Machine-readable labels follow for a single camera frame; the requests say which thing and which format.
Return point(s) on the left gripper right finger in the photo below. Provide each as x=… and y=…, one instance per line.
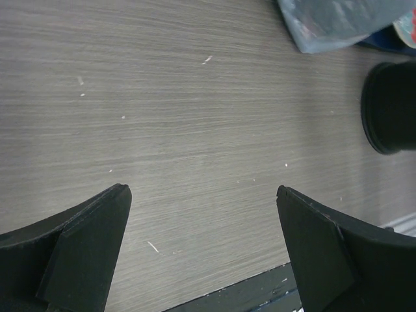
x=341, y=263

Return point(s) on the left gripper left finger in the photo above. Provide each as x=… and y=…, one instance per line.
x=66, y=262

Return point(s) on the black trash bin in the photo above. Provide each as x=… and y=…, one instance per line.
x=388, y=107

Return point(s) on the blue plastic bag of bags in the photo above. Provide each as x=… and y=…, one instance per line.
x=321, y=26

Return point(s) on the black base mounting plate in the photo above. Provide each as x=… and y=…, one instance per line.
x=272, y=290

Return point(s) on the blue tray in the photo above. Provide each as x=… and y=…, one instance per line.
x=387, y=40

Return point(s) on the red bowl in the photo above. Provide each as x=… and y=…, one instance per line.
x=405, y=28

